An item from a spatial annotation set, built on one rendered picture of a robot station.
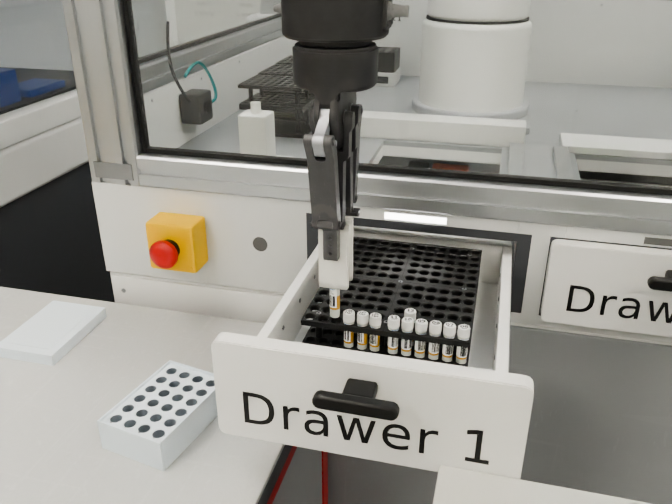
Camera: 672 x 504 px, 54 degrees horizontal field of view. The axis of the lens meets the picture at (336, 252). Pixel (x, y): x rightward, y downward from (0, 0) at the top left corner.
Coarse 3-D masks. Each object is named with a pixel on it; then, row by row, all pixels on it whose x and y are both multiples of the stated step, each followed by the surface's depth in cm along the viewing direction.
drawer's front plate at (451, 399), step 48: (240, 336) 61; (240, 384) 62; (288, 384) 61; (336, 384) 59; (384, 384) 58; (432, 384) 57; (480, 384) 56; (528, 384) 55; (240, 432) 65; (288, 432) 63; (336, 432) 62
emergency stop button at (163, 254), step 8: (160, 240) 89; (152, 248) 88; (160, 248) 88; (168, 248) 88; (152, 256) 89; (160, 256) 88; (168, 256) 88; (176, 256) 89; (160, 264) 89; (168, 264) 89
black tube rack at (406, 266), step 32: (384, 256) 83; (416, 256) 83; (448, 256) 84; (480, 256) 83; (320, 288) 76; (352, 288) 76; (384, 288) 76; (416, 288) 76; (448, 288) 76; (320, 320) 71; (384, 320) 69; (448, 320) 69; (384, 352) 69
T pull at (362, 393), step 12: (348, 384) 58; (360, 384) 58; (372, 384) 58; (324, 396) 56; (336, 396) 56; (348, 396) 56; (360, 396) 56; (372, 396) 56; (324, 408) 56; (336, 408) 56; (348, 408) 56; (360, 408) 55; (372, 408) 55; (384, 408) 55; (396, 408) 55
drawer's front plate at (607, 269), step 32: (576, 256) 80; (608, 256) 79; (640, 256) 78; (544, 288) 84; (608, 288) 80; (640, 288) 79; (544, 320) 84; (576, 320) 83; (608, 320) 82; (640, 320) 81
